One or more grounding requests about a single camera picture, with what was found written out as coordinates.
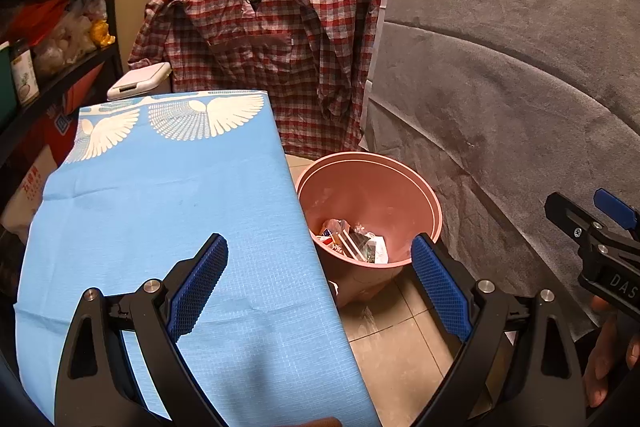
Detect person's right hand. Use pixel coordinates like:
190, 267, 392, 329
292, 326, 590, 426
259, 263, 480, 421
582, 297, 640, 408

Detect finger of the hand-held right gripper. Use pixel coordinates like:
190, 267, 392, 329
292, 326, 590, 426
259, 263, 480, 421
594, 188, 640, 235
545, 192, 601, 253

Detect white paper tissue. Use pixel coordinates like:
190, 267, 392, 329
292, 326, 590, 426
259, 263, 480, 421
367, 238, 390, 264

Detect white printed sack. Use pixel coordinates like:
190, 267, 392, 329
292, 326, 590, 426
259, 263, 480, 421
2, 144, 68, 238

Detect blue winged-print tablecloth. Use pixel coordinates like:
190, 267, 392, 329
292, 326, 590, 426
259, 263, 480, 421
14, 91, 381, 427

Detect pink plastic bucket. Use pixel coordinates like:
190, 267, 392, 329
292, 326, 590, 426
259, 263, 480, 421
295, 152, 443, 308

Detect red cardboard carton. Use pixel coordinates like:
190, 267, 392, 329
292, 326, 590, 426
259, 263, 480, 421
30, 67, 113, 158

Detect clear bags of food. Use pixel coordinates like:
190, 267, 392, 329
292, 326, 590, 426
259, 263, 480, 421
32, 0, 108, 78

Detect white labelled jar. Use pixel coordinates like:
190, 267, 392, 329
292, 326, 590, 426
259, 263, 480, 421
10, 42, 40, 105

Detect red plastic bag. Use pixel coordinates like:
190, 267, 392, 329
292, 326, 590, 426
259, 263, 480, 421
10, 0, 71, 42

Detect white lidded bin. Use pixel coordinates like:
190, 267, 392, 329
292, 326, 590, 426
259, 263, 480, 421
106, 62, 172, 100

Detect red plaid shirt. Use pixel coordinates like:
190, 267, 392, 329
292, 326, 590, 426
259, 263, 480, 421
127, 0, 391, 160

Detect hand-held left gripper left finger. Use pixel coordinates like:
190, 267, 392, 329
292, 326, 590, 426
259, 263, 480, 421
55, 233, 230, 427

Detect green storage box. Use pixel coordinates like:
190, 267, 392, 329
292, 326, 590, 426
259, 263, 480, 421
0, 42, 18, 118

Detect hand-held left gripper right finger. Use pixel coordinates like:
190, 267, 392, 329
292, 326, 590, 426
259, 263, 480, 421
410, 232, 586, 427

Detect grey fabric cover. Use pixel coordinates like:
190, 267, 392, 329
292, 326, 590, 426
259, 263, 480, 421
360, 0, 640, 348

